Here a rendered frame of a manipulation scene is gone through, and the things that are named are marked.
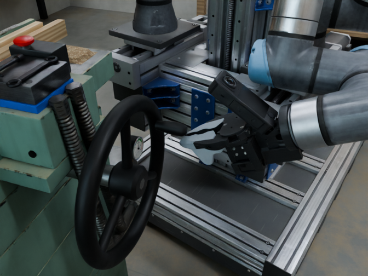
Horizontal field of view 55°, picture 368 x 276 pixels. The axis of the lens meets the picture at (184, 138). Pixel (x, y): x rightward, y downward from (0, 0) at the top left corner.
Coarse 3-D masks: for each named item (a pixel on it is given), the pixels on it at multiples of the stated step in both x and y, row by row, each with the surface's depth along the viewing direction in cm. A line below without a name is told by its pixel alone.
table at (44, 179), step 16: (96, 64) 76; (112, 64) 83; (96, 80) 77; (96, 128) 62; (0, 160) 54; (16, 160) 54; (64, 160) 54; (0, 176) 54; (16, 176) 53; (32, 176) 51; (48, 176) 51; (64, 176) 55; (48, 192) 52
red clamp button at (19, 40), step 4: (20, 36) 54; (24, 36) 54; (28, 36) 54; (16, 40) 53; (20, 40) 53; (24, 40) 53; (28, 40) 53; (32, 40) 53; (16, 44) 53; (20, 44) 52; (24, 44) 53; (28, 44) 53
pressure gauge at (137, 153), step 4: (132, 136) 90; (136, 136) 90; (140, 136) 91; (132, 140) 89; (136, 140) 88; (140, 140) 91; (132, 144) 88; (136, 144) 89; (140, 144) 92; (132, 148) 88; (136, 148) 90; (140, 148) 92; (132, 152) 88; (136, 152) 90; (140, 152) 93; (132, 156) 89; (136, 156) 91; (140, 156) 93
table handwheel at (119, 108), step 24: (144, 96) 57; (120, 120) 49; (96, 144) 46; (96, 168) 46; (120, 168) 57; (144, 168) 59; (96, 192) 46; (120, 192) 57; (144, 192) 71; (144, 216) 68; (96, 240) 49; (120, 240) 63; (96, 264) 51
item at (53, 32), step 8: (48, 24) 84; (56, 24) 85; (64, 24) 87; (32, 32) 80; (40, 32) 80; (48, 32) 82; (56, 32) 85; (64, 32) 88; (40, 40) 80; (48, 40) 83; (56, 40) 86; (0, 48) 72; (8, 48) 72; (0, 56) 70; (8, 56) 72
